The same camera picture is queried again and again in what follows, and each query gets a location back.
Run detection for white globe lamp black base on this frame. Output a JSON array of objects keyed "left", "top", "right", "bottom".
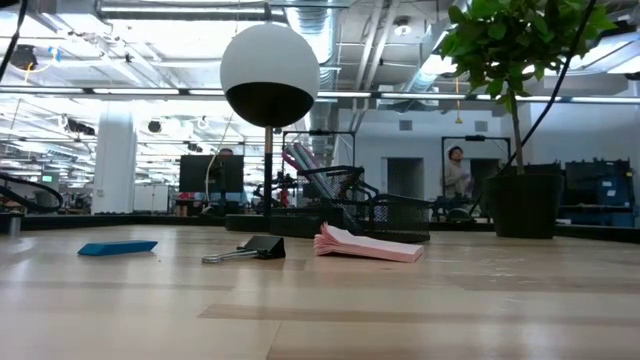
[{"left": 219, "top": 22, "right": 321, "bottom": 232}]

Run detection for black mesh desk organizer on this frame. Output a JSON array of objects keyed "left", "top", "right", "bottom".
[{"left": 269, "top": 164, "right": 432, "bottom": 245}]

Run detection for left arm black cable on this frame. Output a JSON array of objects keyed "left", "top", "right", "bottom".
[{"left": 0, "top": 0, "right": 29, "bottom": 81}]

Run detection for pink sticky note pad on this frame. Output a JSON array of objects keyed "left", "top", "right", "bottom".
[{"left": 313, "top": 222, "right": 425, "bottom": 264}]

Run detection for blue eraser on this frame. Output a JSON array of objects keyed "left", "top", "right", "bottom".
[{"left": 77, "top": 239, "right": 159, "bottom": 258}]

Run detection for green potted plant black pot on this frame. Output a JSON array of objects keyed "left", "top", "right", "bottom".
[{"left": 439, "top": 0, "right": 619, "bottom": 240}]

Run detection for black power cable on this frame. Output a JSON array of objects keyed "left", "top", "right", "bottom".
[{"left": 469, "top": 0, "right": 597, "bottom": 217}]

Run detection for black cable loop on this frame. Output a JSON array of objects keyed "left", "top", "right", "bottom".
[{"left": 0, "top": 172, "right": 65, "bottom": 214}]

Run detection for silver ventilation duct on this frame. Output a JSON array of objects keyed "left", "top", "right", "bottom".
[{"left": 287, "top": 7, "right": 336, "bottom": 166}]

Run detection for white pillar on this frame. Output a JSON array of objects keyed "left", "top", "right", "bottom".
[{"left": 91, "top": 112, "right": 139, "bottom": 215}]

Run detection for black background monitor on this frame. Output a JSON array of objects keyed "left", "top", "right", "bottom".
[{"left": 178, "top": 154, "right": 245, "bottom": 194}]

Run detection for purple handled scissors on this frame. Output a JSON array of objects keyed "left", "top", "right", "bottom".
[{"left": 281, "top": 148, "right": 314, "bottom": 174}]

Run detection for blue machine cabinet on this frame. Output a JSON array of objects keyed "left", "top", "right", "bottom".
[{"left": 564, "top": 158, "right": 636, "bottom": 227}]

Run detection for black binder clip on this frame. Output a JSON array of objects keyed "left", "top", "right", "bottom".
[{"left": 201, "top": 235, "right": 287, "bottom": 265}]

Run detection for black gantry frame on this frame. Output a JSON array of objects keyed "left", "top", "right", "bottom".
[{"left": 440, "top": 134, "right": 512, "bottom": 201}]

